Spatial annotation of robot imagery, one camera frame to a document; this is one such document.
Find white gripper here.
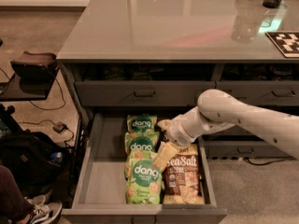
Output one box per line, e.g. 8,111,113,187
152,115,195,170

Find brown sea salt bag front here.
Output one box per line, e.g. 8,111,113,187
163,144,204,204

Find brown sea salt bag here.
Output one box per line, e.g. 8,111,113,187
163,144,204,204
160,132,169,142

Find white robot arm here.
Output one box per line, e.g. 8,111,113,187
158,89,299,159

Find brown sea salt bag rear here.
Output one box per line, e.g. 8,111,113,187
160,132,169,142

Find green dang bag middle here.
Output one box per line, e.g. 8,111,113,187
124,132,160,155

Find green dang bag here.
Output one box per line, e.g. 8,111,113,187
124,132,160,155
125,159,162,204
124,149,157,179
127,114,157,133

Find green dang bag rear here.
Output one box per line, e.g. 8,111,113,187
127,114,157,133

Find green dang bag front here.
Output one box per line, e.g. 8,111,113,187
125,159,162,204

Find grey bottom right drawer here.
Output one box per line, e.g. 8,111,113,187
203,141,290,158

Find open grey middle drawer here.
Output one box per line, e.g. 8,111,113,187
63,111,227,224

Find grey top left drawer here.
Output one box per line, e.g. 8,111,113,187
74,80,215,106

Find grey top right drawer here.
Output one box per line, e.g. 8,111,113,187
216,81,299,106

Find grey cabinet with glass top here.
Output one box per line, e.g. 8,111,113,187
56,0,299,161

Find black power adapter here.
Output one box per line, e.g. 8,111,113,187
52,121,67,133

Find black backpack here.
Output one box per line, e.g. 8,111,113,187
0,132,67,188

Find grey white sneaker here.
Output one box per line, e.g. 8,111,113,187
21,195,63,224

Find black side table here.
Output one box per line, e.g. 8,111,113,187
0,74,54,102

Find black device on side table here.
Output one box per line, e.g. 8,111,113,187
10,50,59,81

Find black white fiducial marker board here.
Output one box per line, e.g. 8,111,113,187
265,31,299,58

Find person leg dark trousers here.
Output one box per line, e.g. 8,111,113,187
0,165,33,224

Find black cable under cabinet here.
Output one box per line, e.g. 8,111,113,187
242,156,297,167

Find black floor cable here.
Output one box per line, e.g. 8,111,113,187
17,72,76,147

